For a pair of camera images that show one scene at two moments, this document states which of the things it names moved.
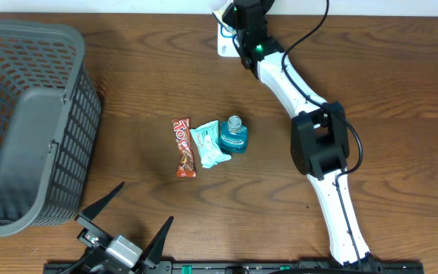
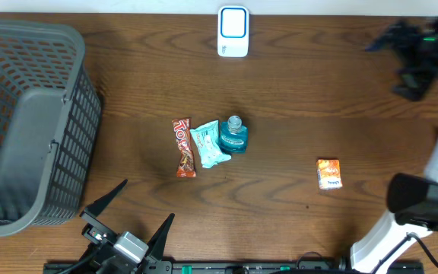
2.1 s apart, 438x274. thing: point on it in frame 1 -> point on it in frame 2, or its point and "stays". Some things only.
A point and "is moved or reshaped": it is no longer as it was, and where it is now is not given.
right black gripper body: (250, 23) -> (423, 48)
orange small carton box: (218, 15) is moved or reshaped
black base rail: (244, 268) stays
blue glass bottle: (233, 137) stays
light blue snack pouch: (207, 137) stays
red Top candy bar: (185, 161) stays
